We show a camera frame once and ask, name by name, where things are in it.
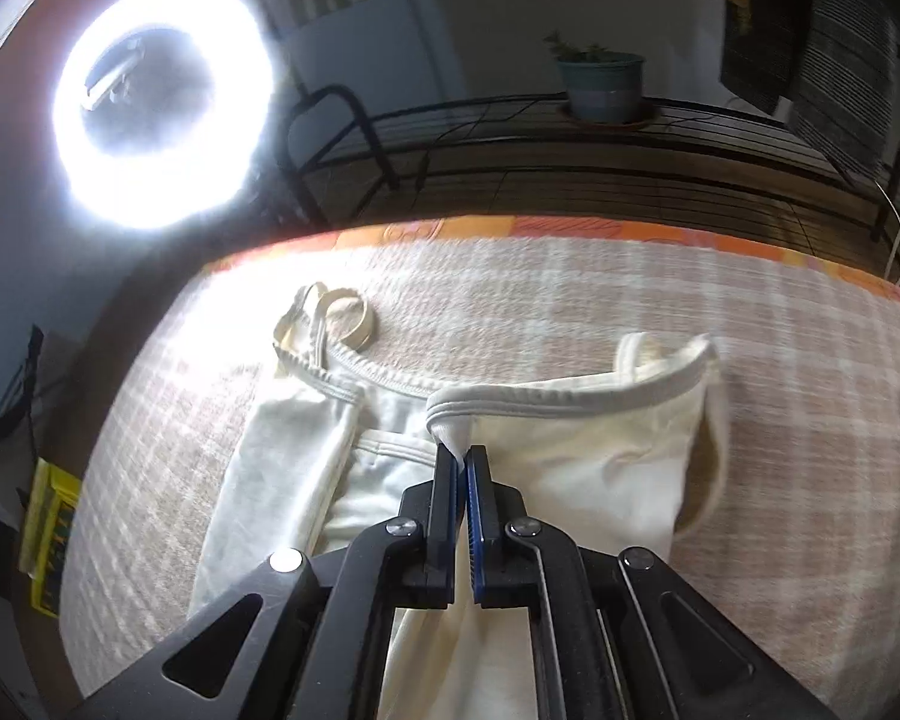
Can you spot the potted plant in teal pot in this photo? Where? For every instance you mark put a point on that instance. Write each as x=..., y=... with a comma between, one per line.
x=600, y=82

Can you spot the cream sleeveless undershirt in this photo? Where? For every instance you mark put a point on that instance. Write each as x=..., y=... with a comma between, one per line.
x=570, y=465

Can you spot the dark striped hanging cloth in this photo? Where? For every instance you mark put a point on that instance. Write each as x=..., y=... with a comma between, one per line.
x=832, y=52

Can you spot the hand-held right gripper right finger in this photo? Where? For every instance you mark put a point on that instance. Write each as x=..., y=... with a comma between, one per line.
x=480, y=517

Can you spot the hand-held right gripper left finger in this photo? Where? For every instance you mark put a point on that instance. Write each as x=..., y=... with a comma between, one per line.
x=442, y=510

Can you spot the orange patterned bed sheet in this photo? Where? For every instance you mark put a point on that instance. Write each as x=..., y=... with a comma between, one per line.
x=540, y=229

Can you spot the black metal rack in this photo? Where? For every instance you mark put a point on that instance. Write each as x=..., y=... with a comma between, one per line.
x=570, y=157

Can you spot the yellow box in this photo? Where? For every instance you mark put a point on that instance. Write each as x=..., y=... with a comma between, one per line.
x=45, y=532

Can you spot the checked beige blanket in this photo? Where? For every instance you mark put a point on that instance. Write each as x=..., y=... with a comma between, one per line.
x=757, y=427

